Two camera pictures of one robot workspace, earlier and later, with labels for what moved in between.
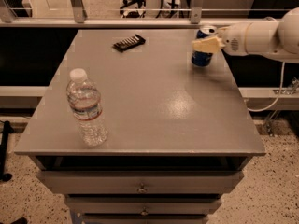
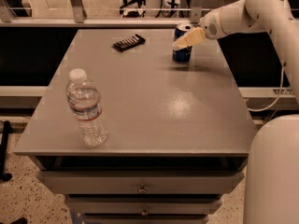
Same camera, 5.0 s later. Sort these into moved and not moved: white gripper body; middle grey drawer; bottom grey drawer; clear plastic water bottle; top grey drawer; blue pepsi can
Moved: white gripper body; blue pepsi can
Not moved: bottom grey drawer; clear plastic water bottle; middle grey drawer; top grey drawer
